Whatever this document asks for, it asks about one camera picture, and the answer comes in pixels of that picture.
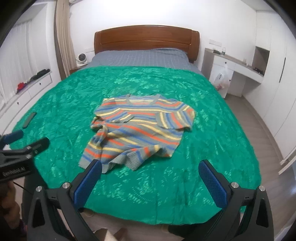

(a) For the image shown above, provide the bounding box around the striped knit sweater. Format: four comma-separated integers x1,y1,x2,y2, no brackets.
79,94,196,173

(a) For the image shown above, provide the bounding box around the black clothes pile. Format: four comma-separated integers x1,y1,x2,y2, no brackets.
28,69,50,83

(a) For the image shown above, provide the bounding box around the person's left hand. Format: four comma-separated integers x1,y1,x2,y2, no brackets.
1,181,20,229

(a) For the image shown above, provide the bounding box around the white low drawer cabinet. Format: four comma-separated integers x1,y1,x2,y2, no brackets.
1,71,52,135

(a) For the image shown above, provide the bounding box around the red cloth item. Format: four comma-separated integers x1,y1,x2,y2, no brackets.
16,82,27,93

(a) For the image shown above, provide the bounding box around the wooden nightstand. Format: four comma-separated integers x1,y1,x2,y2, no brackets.
69,65,87,74

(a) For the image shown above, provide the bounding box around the white round fan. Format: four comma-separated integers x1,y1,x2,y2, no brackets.
76,53,88,67

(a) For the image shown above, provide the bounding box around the green satin bedspread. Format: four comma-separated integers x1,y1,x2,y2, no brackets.
10,66,261,225

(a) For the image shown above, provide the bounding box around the beige curtain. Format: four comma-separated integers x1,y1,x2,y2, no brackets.
54,0,76,80

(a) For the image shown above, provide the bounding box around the white plastic bag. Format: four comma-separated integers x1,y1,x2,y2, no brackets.
213,62,231,91

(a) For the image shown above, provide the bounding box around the wooden headboard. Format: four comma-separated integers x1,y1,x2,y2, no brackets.
94,25,200,63

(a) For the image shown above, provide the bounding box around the white air conditioner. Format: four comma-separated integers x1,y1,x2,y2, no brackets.
69,0,82,4

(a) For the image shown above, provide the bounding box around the white desk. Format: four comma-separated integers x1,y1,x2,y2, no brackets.
201,48,263,98

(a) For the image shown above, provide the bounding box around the white wardrobe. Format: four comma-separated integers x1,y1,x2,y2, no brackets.
243,11,295,171

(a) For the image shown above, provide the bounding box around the clear water bottle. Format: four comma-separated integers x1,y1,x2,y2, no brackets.
221,47,226,55

